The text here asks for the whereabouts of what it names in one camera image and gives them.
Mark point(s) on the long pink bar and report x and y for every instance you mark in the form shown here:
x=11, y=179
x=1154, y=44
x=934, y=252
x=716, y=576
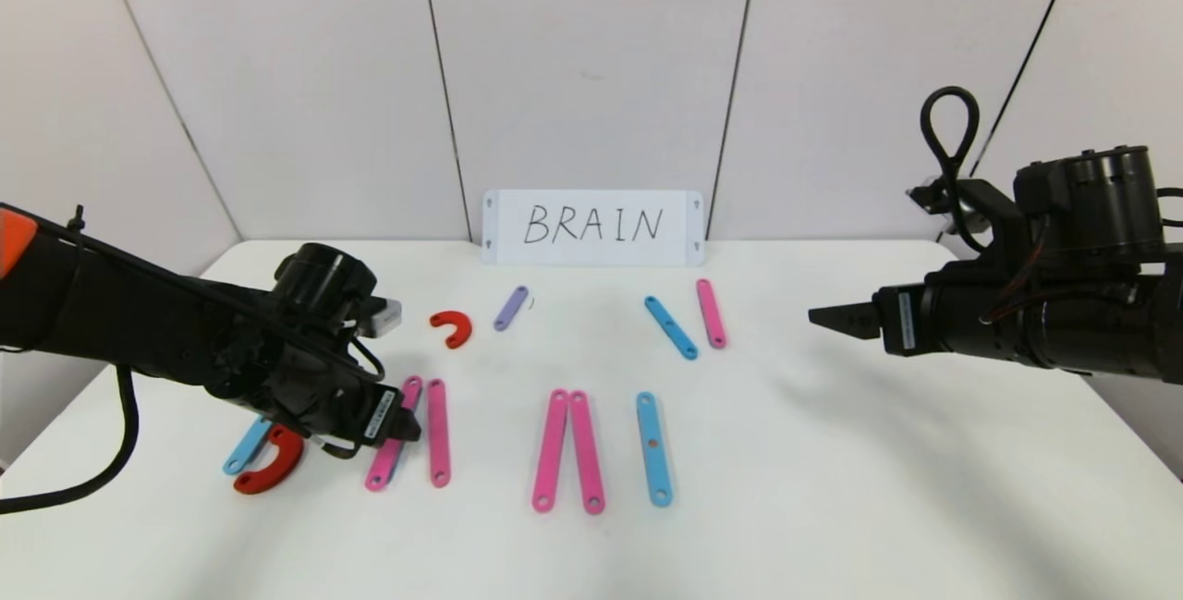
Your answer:
x=381, y=471
x=551, y=450
x=587, y=450

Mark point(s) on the black and orange left arm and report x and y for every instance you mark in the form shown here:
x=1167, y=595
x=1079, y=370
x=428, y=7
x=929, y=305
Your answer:
x=139, y=323

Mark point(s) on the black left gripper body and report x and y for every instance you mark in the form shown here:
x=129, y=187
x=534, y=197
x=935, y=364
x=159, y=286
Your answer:
x=380, y=414

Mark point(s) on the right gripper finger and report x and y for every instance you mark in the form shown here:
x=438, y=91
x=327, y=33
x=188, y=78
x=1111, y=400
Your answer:
x=855, y=320

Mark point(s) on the blue bar with orange backing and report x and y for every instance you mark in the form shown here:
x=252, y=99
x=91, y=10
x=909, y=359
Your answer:
x=653, y=469

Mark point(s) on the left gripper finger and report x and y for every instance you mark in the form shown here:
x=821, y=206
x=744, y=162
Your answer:
x=408, y=424

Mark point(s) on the large red C-shaped piece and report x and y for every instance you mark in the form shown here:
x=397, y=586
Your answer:
x=277, y=472

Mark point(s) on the short pink bar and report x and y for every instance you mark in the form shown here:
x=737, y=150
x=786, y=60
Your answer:
x=438, y=443
x=710, y=314

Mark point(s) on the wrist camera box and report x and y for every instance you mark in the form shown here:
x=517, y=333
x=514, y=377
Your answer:
x=381, y=315
x=924, y=198

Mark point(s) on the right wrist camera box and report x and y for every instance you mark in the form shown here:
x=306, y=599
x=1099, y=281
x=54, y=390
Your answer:
x=924, y=198

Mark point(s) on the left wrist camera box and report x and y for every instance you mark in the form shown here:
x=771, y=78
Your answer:
x=381, y=315

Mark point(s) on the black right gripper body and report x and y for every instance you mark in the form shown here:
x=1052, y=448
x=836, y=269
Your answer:
x=904, y=321

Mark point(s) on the long blue bar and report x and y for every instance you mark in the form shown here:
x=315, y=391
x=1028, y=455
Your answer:
x=245, y=452

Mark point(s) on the purple short bar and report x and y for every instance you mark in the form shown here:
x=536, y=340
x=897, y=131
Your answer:
x=511, y=308

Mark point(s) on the white BRAIN sign card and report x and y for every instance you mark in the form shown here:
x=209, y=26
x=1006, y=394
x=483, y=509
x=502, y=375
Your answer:
x=591, y=253

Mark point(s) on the blue three-hole bar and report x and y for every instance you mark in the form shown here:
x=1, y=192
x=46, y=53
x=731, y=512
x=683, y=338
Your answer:
x=670, y=328

